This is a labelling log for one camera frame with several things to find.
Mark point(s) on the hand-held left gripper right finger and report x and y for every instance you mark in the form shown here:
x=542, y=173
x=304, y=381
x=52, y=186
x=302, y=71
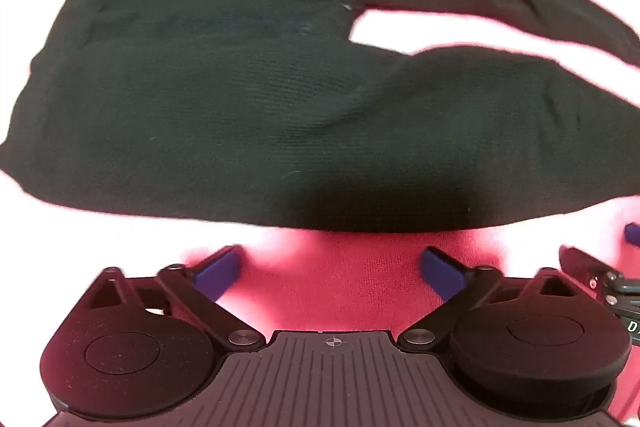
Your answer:
x=442, y=274

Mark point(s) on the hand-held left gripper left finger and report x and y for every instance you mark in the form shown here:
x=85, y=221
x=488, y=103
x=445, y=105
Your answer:
x=217, y=271

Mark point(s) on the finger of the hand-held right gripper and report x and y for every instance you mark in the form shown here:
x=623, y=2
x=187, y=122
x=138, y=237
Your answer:
x=580, y=259
x=633, y=234

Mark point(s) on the black pants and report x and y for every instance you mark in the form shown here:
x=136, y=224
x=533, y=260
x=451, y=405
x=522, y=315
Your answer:
x=250, y=107

